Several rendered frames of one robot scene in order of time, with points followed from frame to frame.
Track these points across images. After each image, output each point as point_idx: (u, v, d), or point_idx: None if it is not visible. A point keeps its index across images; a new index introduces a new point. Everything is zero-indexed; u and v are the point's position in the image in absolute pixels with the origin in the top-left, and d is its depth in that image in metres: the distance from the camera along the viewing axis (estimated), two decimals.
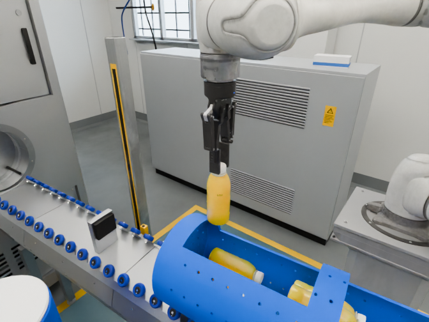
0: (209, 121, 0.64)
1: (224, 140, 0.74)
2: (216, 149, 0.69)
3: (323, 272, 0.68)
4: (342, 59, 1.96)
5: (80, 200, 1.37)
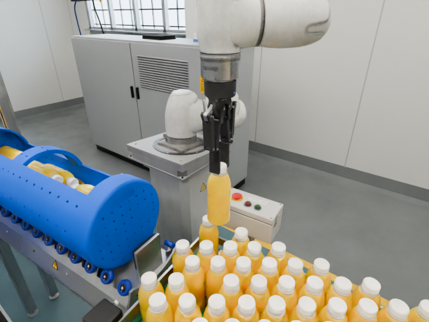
0: (209, 121, 0.64)
1: (224, 140, 0.74)
2: (216, 149, 0.69)
3: (41, 146, 1.04)
4: None
5: None
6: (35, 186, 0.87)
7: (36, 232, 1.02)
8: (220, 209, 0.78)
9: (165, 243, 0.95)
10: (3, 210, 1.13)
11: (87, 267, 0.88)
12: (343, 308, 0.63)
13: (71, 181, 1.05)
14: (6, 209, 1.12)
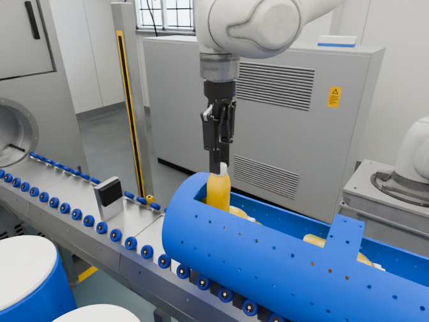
0: (209, 121, 0.64)
1: (224, 140, 0.74)
2: (216, 149, 0.69)
3: (338, 218, 0.66)
4: (347, 39, 1.95)
5: (85, 174, 1.35)
6: None
7: None
8: (219, 209, 0.78)
9: None
10: (247, 305, 0.75)
11: None
12: None
13: None
14: (253, 306, 0.75)
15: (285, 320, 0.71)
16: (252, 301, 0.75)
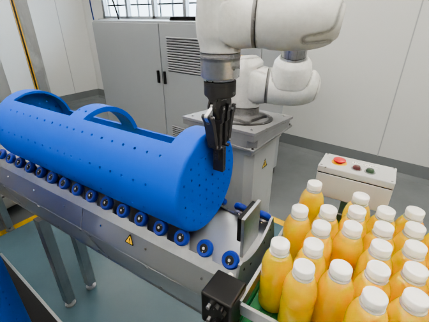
0: None
1: (218, 145, 0.72)
2: None
3: (97, 103, 0.94)
4: None
5: None
6: (103, 140, 0.78)
7: (104, 200, 0.90)
8: None
9: (260, 213, 0.83)
10: (63, 184, 1.00)
11: (182, 237, 0.75)
12: None
13: None
14: (60, 182, 1.01)
15: (73, 187, 0.98)
16: (59, 185, 1.00)
